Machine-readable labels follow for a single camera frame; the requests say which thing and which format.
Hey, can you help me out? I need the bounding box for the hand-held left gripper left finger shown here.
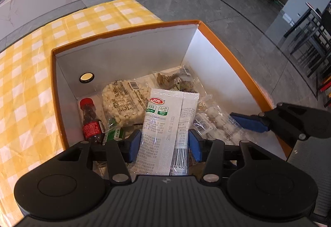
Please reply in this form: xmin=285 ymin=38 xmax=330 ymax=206
xmin=55 ymin=130 xmax=142 ymax=183

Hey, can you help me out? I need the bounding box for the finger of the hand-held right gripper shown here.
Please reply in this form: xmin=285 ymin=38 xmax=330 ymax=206
xmin=229 ymin=102 xmax=331 ymax=140

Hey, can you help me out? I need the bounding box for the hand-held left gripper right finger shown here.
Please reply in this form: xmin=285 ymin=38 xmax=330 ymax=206
xmin=188 ymin=129 xmax=282 ymax=183

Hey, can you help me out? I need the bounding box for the green sausage stick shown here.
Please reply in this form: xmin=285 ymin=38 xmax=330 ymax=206
xmin=102 ymin=117 xmax=126 ymax=146

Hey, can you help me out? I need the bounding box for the white sachet packet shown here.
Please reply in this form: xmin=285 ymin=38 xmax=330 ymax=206
xmin=129 ymin=88 xmax=200 ymax=177

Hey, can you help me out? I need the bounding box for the clear bag of white candies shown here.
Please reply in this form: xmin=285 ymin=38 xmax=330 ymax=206
xmin=193 ymin=96 xmax=245 ymax=145

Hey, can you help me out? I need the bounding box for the clear bag of peanut bars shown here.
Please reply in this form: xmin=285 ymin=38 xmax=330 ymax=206
xmin=101 ymin=80 xmax=152 ymax=127

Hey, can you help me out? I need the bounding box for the small cola-shaped candy bottle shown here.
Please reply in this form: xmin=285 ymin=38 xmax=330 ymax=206
xmin=80 ymin=98 xmax=104 ymax=145

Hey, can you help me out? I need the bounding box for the clear bag of dark nuts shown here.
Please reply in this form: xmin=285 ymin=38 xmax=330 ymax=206
xmin=152 ymin=65 xmax=199 ymax=93

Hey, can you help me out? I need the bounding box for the orange cardboard box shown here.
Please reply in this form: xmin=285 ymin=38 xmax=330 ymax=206
xmin=50 ymin=20 xmax=296 ymax=165

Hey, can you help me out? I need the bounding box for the yellow checked tablecloth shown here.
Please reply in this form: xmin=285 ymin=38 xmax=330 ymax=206
xmin=0 ymin=0 xmax=164 ymax=225

